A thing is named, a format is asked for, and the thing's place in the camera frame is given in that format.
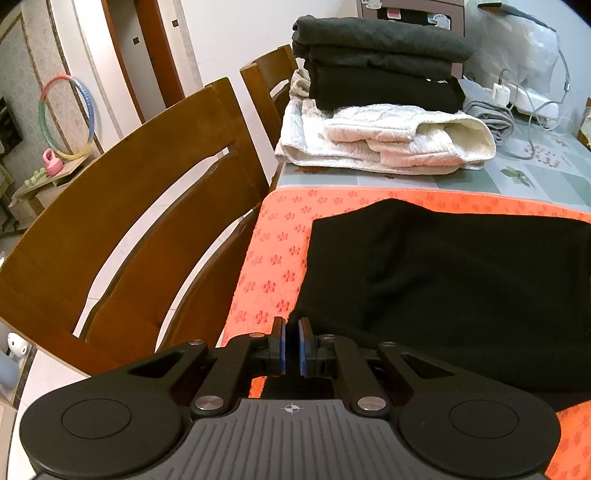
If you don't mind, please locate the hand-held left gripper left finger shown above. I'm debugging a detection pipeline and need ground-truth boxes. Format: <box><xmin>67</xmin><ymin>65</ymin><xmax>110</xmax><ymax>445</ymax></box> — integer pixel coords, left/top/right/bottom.
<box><xmin>127</xmin><ymin>318</ymin><xmax>288</xmax><ymax>418</ymax></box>

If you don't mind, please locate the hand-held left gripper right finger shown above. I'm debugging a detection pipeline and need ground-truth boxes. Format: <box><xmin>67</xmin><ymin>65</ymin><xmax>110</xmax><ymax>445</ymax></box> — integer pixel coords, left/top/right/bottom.
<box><xmin>298</xmin><ymin>316</ymin><xmax>455</xmax><ymax>418</ymax></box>

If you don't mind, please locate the black garment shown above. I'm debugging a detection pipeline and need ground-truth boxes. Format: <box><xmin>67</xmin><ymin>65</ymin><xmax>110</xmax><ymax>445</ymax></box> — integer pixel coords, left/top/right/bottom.
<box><xmin>288</xmin><ymin>198</ymin><xmax>591</xmax><ymax>411</ymax></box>
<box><xmin>307</xmin><ymin>64</ymin><xmax>465</xmax><ymax>112</ymax></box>

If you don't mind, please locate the orange patterned mat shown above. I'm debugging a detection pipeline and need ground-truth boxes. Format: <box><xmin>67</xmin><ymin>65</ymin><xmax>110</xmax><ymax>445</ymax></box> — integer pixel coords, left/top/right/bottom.
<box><xmin>222</xmin><ymin>187</ymin><xmax>591</xmax><ymax>480</ymax></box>

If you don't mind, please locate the white quilted blanket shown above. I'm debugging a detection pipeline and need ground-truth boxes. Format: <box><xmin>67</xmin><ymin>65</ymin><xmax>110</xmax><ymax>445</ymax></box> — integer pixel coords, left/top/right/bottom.
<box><xmin>276</xmin><ymin>69</ymin><xmax>497</xmax><ymax>175</ymax></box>

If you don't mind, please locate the large wooden chair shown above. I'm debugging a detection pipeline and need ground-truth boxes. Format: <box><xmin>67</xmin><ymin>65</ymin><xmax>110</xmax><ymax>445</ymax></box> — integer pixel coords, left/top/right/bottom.
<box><xmin>0</xmin><ymin>76</ymin><xmax>278</xmax><ymax>376</ymax></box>

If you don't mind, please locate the black folded garment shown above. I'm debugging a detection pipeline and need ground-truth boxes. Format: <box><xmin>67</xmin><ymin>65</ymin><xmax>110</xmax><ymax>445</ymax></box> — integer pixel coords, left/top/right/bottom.
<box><xmin>307</xmin><ymin>64</ymin><xmax>465</xmax><ymax>112</ymax></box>

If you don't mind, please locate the white round appliance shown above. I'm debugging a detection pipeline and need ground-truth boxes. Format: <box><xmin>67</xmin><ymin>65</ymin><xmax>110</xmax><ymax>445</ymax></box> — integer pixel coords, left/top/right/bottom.
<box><xmin>0</xmin><ymin>332</ymin><xmax>31</xmax><ymax>398</ymax></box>

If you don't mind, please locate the small wooden side table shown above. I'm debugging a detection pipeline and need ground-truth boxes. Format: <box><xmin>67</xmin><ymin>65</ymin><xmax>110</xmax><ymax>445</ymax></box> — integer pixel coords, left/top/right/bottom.
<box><xmin>9</xmin><ymin>152</ymin><xmax>100</xmax><ymax>223</ymax></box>

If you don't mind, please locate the dark grey folded garment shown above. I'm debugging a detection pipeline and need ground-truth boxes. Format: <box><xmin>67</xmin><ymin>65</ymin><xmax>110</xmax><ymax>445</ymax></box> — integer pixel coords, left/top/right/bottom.
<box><xmin>292</xmin><ymin>15</ymin><xmax>472</xmax><ymax>64</ymax></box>
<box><xmin>293</xmin><ymin>41</ymin><xmax>453</xmax><ymax>80</ymax></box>

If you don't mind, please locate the pink kettlebell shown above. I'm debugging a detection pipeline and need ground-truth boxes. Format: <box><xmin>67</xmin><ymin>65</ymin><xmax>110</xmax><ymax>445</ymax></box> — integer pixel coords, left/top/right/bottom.
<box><xmin>42</xmin><ymin>148</ymin><xmax>64</xmax><ymax>176</ymax></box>

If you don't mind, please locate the checked leaf print tablecloth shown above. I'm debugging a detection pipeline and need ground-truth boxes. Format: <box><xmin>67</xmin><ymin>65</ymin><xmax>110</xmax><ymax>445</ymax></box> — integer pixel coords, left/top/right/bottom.
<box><xmin>270</xmin><ymin>99</ymin><xmax>591</xmax><ymax>208</ymax></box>

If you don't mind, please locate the grey folded cloth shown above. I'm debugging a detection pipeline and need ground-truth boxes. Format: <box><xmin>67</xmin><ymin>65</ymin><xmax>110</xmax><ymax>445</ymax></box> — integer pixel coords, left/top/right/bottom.
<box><xmin>463</xmin><ymin>99</ymin><xmax>514</xmax><ymax>146</ymax></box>

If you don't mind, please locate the multicoloured hula hoop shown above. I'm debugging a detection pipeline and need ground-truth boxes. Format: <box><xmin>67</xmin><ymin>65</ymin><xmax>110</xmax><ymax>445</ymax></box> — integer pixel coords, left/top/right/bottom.
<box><xmin>38</xmin><ymin>75</ymin><xmax>96</xmax><ymax>161</ymax></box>

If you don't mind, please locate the brown wooden door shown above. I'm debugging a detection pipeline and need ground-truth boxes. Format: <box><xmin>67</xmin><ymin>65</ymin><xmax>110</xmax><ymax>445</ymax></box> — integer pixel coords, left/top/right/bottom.
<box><xmin>102</xmin><ymin>0</ymin><xmax>186</xmax><ymax>123</ymax></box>

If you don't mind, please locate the black television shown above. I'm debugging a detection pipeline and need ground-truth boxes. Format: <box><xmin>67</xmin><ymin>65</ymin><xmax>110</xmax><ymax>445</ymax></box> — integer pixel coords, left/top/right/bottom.
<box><xmin>0</xmin><ymin>97</ymin><xmax>24</xmax><ymax>154</ymax></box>

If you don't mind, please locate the clear plastic bag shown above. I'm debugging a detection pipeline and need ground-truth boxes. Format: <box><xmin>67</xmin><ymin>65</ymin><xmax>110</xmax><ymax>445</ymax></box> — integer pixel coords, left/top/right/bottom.
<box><xmin>464</xmin><ymin>2</ymin><xmax>563</xmax><ymax>89</ymax></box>

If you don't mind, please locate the grey cable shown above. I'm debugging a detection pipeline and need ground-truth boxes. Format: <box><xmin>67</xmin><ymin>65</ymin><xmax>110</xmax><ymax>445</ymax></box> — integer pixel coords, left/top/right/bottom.
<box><xmin>501</xmin><ymin>46</ymin><xmax>574</xmax><ymax>158</ymax></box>

